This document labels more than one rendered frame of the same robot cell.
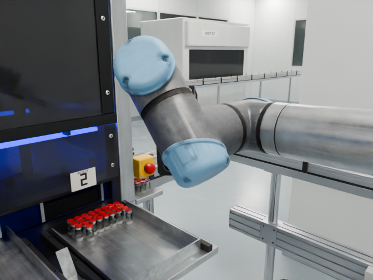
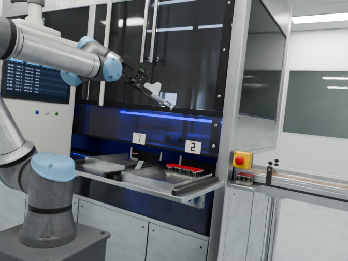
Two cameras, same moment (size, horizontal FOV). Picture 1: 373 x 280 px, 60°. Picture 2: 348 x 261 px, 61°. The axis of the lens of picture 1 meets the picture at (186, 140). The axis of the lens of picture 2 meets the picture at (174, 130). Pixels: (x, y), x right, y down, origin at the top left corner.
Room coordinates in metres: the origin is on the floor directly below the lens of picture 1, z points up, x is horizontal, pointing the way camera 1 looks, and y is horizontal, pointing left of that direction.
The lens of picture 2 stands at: (0.51, -1.10, 1.17)
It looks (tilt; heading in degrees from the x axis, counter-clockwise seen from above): 3 degrees down; 77
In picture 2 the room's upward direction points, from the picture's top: 6 degrees clockwise
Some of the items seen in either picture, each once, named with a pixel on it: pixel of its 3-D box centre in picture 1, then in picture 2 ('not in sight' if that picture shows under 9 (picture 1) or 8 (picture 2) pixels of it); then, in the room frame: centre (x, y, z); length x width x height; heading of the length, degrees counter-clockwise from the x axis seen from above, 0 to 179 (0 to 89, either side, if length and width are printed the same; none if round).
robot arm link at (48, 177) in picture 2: not in sight; (51, 178); (0.37, -0.20, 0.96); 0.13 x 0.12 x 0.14; 134
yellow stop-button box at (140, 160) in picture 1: (141, 165); (243, 159); (1.15, 0.17, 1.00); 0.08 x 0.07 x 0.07; 46
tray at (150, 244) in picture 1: (124, 239); (169, 176); (0.81, 0.17, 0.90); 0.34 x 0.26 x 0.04; 45
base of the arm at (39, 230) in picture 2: not in sight; (49, 219); (0.38, -0.21, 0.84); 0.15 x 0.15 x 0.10
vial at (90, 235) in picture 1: (90, 233); (169, 170); (0.83, 0.28, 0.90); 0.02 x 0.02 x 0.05
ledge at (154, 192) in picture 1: (139, 191); (245, 185); (1.19, 0.19, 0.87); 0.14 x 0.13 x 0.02; 46
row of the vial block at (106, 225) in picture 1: (102, 223); (182, 172); (0.88, 0.25, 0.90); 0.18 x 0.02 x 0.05; 135
